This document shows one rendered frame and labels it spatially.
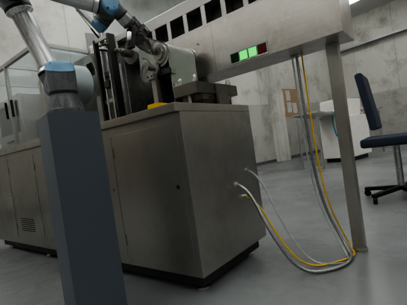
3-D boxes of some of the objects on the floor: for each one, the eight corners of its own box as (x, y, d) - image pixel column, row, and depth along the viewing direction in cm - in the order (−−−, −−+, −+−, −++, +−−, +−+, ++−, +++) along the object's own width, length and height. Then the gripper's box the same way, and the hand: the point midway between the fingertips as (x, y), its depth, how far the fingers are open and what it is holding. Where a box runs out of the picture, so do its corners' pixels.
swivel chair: (459, 191, 262) (441, 58, 260) (431, 209, 225) (410, 53, 224) (378, 189, 316) (363, 78, 314) (344, 203, 280) (327, 77, 278)
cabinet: (-2, 249, 293) (-16, 160, 292) (63, 229, 344) (52, 153, 343) (205, 301, 138) (178, 111, 136) (269, 250, 188) (249, 111, 187)
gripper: (137, 13, 163) (163, 43, 176) (125, 19, 169) (151, 49, 182) (131, 23, 158) (158, 54, 172) (119, 29, 165) (146, 59, 178)
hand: (151, 53), depth 174 cm, fingers closed, pressing on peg
